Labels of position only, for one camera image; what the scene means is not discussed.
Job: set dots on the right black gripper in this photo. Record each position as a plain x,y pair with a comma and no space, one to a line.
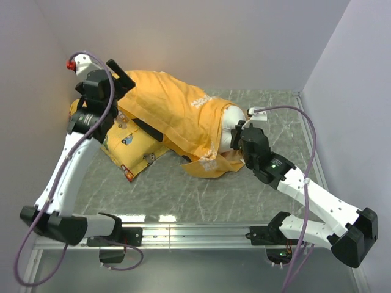
236,133

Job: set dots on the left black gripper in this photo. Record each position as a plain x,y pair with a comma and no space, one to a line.
124,79

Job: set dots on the white pillow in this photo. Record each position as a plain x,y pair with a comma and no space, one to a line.
230,118

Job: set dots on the orange Mickey Mouse pillowcase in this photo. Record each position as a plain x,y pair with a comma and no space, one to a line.
188,119

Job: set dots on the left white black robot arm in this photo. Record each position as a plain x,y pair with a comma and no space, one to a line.
52,214

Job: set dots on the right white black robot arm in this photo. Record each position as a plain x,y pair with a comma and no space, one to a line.
348,232

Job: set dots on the yellow vehicle print pillow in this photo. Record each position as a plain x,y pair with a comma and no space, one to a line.
129,147

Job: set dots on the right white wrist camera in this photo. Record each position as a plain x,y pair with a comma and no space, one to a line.
256,115

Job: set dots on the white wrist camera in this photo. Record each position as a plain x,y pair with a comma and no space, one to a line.
256,115
82,65

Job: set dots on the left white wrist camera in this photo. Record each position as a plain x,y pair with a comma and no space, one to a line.
82,65

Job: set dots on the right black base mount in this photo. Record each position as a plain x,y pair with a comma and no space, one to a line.
278,248

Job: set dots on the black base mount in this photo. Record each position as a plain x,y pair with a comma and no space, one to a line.
278,248
113,249

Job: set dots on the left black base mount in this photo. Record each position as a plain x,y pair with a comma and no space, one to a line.
113,249

